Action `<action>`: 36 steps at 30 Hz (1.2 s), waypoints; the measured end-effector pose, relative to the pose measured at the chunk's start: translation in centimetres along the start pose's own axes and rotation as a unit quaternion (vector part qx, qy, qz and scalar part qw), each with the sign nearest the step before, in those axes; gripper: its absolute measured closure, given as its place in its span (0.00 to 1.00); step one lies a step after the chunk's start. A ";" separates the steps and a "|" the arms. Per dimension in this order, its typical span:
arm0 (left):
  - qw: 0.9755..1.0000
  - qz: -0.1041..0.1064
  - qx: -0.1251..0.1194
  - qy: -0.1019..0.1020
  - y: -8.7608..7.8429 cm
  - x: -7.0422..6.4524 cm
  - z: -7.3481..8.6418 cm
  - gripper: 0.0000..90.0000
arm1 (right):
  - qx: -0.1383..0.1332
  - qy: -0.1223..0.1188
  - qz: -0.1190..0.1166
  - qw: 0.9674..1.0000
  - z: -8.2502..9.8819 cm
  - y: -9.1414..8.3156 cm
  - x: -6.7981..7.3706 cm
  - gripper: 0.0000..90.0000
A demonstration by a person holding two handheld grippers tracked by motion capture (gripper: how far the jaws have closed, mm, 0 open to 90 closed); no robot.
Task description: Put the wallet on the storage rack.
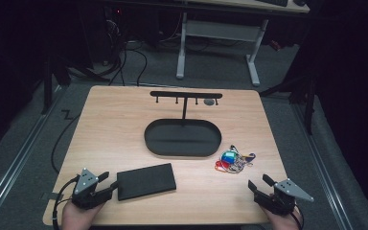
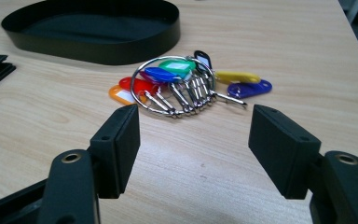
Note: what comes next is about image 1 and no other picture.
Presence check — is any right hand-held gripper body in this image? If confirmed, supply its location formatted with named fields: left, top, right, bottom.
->
left=253, top=177, right=315, bottom=217

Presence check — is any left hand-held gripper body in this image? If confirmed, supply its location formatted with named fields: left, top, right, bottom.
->
left=71, top=168, right=113, bottom=211

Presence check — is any black leather wallet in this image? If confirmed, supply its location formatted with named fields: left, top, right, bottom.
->
left=116, top=163, right=177, bottom=201

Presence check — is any key ring with colourful tags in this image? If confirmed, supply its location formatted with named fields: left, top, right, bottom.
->
left=214, top=144, right=257, bottom=174

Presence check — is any black key stand with tray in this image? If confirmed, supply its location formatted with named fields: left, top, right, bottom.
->
left=144, top=90, right=223, bottom=158

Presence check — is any person's right hand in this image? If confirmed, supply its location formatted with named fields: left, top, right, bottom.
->
left=262, top=205, right=303, bottom=230

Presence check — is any person's left hand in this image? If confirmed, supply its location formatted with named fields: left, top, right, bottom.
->
left=60, top=200, right=106, bottom=230

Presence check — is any black metal stand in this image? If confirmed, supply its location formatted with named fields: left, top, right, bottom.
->
left=259, top=61, right=318, bottom=136
left=40, top=52, right=109, bottom=116

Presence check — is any dark computer tower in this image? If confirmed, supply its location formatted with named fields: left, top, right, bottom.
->
left=85, top=6, right=128, bottom=65

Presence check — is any black keyboard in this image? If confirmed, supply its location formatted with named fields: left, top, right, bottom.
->
left=257, top=0, right=290, bottom=8

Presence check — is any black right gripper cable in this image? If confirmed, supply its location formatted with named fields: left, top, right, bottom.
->
left=288, top=206, right=305, bottom=230

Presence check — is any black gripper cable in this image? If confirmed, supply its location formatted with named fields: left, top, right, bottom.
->
left=51, top=174, right=81, bottom=230
left=288, top=206, right=305, bottom=230

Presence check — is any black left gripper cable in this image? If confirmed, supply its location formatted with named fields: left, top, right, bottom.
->
left=51, top=174, right=81, bottom=230

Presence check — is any black floor cable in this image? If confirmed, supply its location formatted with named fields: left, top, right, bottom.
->
left=51, top=109, right=82, bottom=175

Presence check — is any metal floor rail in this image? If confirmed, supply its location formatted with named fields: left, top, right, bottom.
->
left=291, top=103, right=355, bottom=230
left=0, top=85, right=64, bottom=223

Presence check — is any bundle of black cables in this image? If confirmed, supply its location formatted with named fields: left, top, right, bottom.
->
left=103, top=18, right=149, bottom=87

